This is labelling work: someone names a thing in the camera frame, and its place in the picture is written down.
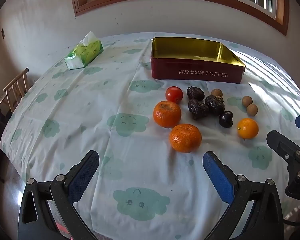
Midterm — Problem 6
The brown longan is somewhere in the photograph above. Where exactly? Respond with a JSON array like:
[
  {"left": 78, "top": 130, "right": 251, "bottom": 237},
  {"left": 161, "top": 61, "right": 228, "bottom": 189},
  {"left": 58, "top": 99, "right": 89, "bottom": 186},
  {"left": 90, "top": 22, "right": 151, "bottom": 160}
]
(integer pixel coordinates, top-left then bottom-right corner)
[
  {"left": 242, "top": 96, "right": 253, "bottom": 108},
  {"left": 247, "top": 103, "right": 258, "bottom": 116},
  {"left": 210, "top": 88, "right": 223, "bottom": 98}
]

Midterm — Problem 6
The small orange kumquat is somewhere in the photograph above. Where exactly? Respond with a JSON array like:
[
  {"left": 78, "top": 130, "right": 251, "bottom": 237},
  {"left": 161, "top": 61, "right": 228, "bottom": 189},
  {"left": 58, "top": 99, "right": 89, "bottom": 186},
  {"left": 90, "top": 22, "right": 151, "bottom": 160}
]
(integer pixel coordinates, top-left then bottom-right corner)
[{"left": 237, "top": 118, "right": 259, "bottom": 139}]

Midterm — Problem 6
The dark purple plum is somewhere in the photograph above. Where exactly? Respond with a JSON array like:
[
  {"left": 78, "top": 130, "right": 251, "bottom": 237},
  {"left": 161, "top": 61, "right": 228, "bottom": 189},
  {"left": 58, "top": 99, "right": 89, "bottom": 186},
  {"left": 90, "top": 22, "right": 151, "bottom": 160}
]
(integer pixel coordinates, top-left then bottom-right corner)
[{"left": 219, "top": 111, "right": 233, "bottom": 128}]

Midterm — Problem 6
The wrinkled dark fruit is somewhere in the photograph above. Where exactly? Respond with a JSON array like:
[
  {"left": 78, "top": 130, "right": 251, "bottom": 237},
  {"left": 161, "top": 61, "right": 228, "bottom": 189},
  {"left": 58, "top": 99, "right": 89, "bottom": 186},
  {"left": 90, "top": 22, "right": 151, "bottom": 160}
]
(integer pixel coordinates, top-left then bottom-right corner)
[
  {"left": 205, "top": 95, "right": 225, "bottom": 116},
  {"left": 186, "top": 86, "right": 205, "bottom": 101},
  {"left": 188, "top": 99, "right": 209, "bottom": 120}
]

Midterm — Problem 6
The wrinkled dark fruit back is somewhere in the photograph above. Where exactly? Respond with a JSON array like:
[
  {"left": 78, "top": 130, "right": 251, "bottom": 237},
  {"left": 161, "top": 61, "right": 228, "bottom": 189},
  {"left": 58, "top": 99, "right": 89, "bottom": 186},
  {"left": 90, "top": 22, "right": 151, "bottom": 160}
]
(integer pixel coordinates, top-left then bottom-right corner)
[{"left": 186, "top": 86, "right": 205, "bottom": 101}]

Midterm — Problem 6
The large front mandarin orange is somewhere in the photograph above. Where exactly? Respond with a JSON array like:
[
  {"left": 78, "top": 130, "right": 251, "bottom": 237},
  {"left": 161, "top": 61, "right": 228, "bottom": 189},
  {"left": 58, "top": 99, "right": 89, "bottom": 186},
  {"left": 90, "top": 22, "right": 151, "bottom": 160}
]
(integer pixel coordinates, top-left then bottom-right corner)
[{"left": 169, "top": 124, "right": 202, "bottom": 153}]

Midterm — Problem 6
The blemished mandarin orange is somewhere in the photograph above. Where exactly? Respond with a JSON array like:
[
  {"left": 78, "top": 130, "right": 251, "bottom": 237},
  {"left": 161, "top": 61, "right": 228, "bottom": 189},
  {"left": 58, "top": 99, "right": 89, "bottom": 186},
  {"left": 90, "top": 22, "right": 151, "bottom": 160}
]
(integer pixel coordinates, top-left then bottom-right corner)
[{"left": 153, "top": 101, "right": 181, "bottom": 128}]

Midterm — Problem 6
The red cherry tomato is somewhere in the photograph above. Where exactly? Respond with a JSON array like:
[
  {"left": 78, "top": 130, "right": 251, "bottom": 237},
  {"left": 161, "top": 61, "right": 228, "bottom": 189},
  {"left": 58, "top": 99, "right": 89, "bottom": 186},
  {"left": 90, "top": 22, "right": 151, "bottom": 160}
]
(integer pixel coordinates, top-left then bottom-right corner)
[{"left": 165, "top": 86, "right": 183, "bottom": 104}]

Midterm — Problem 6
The cloud pattern tablecloth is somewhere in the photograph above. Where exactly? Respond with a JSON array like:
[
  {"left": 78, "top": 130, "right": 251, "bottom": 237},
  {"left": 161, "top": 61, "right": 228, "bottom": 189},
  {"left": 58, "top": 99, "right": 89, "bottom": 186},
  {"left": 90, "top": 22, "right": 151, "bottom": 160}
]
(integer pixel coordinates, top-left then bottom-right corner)
[{"left": 0, "top": 33, "right": 300, "bottom": 239}]

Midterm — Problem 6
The wooden chair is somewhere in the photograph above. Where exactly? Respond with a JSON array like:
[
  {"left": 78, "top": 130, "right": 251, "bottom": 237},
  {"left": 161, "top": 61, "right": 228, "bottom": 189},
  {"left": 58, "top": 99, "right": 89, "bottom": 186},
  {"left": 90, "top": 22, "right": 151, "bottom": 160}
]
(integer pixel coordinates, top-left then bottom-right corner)
[{"left": 0, "top": 68, "right": 31, "bottom": 113}]

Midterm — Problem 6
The green tissue pack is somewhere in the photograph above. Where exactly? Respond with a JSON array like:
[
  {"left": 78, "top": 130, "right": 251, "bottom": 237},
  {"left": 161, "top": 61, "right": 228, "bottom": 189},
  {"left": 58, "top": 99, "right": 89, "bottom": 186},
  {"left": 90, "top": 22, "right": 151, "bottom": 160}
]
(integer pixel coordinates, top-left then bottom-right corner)
[{"left": 64, "top": 31, "right": 103, "bottom": 70}]

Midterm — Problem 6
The red toffee tin box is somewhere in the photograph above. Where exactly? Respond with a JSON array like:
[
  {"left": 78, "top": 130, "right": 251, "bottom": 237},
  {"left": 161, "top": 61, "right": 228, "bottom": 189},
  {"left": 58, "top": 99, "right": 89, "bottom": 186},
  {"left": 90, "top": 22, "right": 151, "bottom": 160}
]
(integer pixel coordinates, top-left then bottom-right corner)
[{"left": 151, "top": 37, "right": 245, "bottom": 83}]

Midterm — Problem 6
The wall power outlet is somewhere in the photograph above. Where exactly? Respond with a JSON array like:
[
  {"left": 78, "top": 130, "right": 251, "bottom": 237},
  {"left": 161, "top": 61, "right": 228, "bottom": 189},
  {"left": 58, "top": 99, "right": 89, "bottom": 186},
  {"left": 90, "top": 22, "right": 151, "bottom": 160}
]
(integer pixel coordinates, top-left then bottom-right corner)
[{"left": 1, "top": 28, "right": 5, "bottom": 39}]

